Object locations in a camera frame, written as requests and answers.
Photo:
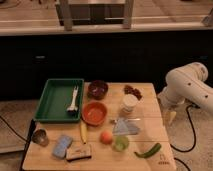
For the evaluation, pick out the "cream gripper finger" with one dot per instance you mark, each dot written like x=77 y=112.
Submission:
x=170 y=116

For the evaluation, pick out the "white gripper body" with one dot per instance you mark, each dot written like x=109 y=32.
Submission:
x=168 y=101

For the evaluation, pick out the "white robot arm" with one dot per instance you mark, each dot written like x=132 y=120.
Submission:
x=185 y=83

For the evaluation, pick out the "orange bowl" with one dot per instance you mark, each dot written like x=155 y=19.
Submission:
x=94 y=113

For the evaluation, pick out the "white lidded jar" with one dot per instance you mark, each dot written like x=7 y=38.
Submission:
x=128 y=104

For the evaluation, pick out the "brown dried fruit pile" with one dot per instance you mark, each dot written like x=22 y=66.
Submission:
x=130 y=90

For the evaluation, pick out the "grey folded cloth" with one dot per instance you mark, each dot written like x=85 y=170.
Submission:
x=125 y=127

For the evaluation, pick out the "orange peach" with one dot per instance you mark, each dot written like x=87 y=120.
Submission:
x=106 y=137

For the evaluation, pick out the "yellow banana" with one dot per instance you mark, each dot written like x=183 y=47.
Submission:
x=83 y=131

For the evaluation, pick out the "brown wooden block brush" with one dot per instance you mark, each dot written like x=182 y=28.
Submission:
x=78 y=152

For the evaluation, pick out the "white dish brush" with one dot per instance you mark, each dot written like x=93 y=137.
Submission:
x=72 y=107

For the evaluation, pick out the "green plastic tray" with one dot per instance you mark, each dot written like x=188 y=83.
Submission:
x=56 y=97

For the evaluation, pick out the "blue sponge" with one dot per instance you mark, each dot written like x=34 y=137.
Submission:
x=61 y=146

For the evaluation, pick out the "silver metal cup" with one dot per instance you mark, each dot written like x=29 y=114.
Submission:
x=40 y=137

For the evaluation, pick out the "wooden stool frame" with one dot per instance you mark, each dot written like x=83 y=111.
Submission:
x=94 y=13

